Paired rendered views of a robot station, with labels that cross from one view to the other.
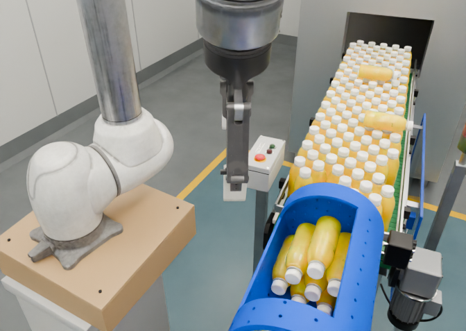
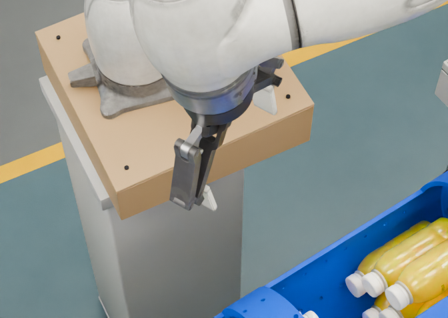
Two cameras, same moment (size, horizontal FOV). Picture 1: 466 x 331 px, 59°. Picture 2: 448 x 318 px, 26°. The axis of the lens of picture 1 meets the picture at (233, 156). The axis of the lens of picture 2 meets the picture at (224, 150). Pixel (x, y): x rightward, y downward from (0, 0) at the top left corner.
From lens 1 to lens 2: 0.69 m
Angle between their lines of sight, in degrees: 32
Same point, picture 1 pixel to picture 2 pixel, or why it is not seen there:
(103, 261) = (151, 128)
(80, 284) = (109, 145)
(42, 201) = (93, 28)
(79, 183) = not seen: hidden behind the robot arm
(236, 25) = (178, 95)
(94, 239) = (151, 94)
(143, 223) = not seen: hidden behind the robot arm
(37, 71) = not seen: outside the picture
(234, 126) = (181, 161)
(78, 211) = (133, 57)
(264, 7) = (201, 97)
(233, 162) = (176, 188)
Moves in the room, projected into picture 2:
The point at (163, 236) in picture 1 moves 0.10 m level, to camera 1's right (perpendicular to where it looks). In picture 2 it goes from (241, 133) to (289, 159)
